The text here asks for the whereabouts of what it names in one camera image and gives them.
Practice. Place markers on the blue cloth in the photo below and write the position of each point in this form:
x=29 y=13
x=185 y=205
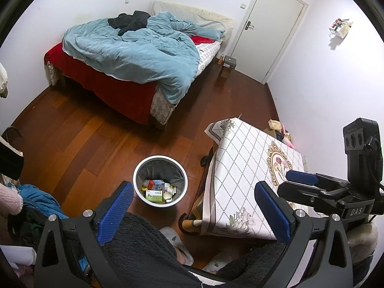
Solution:
x=39 y=198

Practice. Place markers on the pink item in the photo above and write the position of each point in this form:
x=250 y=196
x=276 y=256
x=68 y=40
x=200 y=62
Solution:
x=288 y=138

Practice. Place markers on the green white box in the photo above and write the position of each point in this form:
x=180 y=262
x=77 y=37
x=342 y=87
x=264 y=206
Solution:
x=154 y=196

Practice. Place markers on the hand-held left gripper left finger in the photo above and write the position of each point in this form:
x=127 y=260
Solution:
x=115 y=214

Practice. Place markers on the light blue duvet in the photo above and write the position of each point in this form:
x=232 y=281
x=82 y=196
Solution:
x=135 y=55

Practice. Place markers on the small dark box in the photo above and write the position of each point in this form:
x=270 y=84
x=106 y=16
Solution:
x=231 y=62

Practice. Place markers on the black bag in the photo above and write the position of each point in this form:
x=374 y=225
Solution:
x=10 y=159

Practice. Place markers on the pink fuzzy cloth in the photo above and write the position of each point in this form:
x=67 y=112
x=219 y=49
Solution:
x=10 y=199

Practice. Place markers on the metal trash bin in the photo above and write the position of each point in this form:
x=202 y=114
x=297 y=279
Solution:
x=182 y=186

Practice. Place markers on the white floral tablecloth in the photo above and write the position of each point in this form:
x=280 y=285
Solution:
x=240 y=162

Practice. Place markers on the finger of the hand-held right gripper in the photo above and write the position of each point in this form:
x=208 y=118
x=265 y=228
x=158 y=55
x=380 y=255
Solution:
x=297 y=191
x=300 y=176

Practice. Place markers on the crumpled paper ball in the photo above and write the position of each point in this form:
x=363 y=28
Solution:
x=168 y=196

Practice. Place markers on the red bed sheet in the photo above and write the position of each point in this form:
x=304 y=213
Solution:
x=90 y=76

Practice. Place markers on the red blue white box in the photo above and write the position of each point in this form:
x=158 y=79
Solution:
x=156 y=185

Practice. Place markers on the white hanging cloth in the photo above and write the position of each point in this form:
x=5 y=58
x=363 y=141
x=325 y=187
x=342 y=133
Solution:
x=3 y=78

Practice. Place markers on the white slipper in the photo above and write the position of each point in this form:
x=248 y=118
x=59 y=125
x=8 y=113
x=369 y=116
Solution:
x=220 y=261
x=177 y=243

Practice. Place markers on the white door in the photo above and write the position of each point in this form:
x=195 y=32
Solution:
x=270 y=27

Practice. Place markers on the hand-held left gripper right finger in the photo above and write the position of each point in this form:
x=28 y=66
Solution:
x=273 y=214

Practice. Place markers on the wall-mounted holder with items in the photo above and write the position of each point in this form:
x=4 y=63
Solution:
x=340 y=27

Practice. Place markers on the beige box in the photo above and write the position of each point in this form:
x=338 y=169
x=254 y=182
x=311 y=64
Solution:
x=274 y=124

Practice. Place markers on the black garment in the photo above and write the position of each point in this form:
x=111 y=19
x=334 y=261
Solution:
x=135 y=21

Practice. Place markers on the white paper sheet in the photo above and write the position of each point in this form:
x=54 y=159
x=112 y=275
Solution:
x=18 y=255

